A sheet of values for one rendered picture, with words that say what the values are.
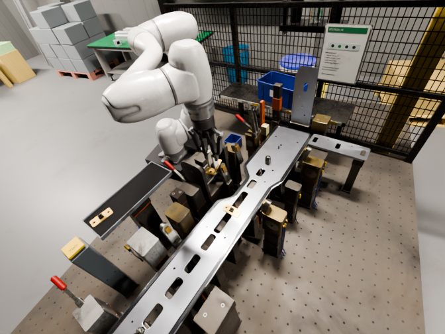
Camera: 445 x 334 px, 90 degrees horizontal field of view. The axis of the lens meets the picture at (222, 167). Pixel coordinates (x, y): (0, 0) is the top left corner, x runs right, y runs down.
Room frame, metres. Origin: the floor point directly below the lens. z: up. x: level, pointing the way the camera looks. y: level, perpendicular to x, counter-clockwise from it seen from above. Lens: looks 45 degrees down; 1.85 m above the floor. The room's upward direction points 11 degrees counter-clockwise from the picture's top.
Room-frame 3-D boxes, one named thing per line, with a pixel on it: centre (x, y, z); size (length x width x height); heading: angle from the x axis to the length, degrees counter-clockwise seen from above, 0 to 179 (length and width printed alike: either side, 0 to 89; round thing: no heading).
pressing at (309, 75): (1.08, -0.51, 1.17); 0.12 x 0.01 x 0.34; 47
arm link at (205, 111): (0.62, 0.03, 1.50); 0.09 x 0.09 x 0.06
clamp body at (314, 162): (0.70, -0.44, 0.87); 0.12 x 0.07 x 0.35; 47
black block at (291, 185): (0.63, -0.32, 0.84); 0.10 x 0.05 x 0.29; 47
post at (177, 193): (0.64, 0.22, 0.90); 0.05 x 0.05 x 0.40; 47
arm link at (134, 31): (1.15, 0.24, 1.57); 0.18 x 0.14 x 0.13; 23
